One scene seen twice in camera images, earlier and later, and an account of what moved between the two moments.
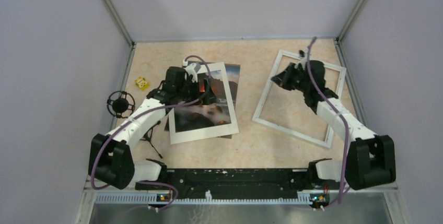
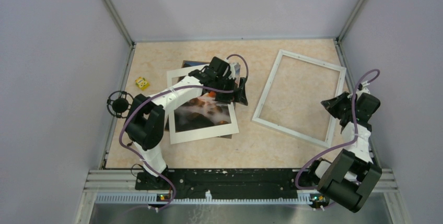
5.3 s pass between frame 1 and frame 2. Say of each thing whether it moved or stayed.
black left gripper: moved
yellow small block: stayed
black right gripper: moved
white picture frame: stayed
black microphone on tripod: stayed
